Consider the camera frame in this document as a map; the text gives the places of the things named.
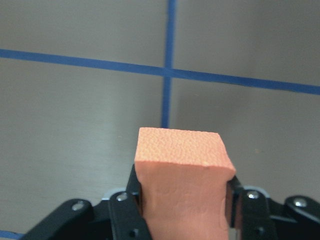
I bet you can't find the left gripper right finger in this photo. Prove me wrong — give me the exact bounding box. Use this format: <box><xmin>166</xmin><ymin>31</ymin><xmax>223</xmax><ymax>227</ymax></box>
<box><xmin>226</xmin><ymin>176</ymin><xmax>278</xmax><ymax>240</ymax></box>

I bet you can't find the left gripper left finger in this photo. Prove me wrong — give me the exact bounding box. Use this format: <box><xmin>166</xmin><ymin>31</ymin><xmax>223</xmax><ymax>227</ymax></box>
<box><xmin>108</xmin><ymin>165</ymin><xmax>152</xmax><ymax>240</ymax></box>

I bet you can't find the orange foam block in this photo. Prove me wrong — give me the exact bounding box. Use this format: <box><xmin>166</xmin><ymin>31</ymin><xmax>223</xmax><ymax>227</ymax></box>
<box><xmin>134</xmin><ymin>127</ymin><xmax>236</xmax><ymax>240</ymax></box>

